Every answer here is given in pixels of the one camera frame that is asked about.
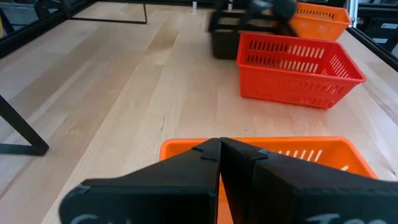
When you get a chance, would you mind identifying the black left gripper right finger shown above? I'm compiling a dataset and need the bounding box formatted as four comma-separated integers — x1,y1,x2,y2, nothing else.
220,137,398,224

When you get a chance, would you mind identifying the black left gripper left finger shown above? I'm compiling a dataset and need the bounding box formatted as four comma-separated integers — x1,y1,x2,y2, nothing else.
58,138,222,224

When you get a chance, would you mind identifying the orange plastic basket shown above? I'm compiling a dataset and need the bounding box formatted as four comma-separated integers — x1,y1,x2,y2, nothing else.
287,2,352,42
159,136,379,224

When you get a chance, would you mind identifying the black plastic basket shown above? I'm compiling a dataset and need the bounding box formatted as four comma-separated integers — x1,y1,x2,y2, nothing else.
207,9,293,60

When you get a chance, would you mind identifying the red plastic basket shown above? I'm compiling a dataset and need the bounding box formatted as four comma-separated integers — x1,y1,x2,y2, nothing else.
236,31,367,110

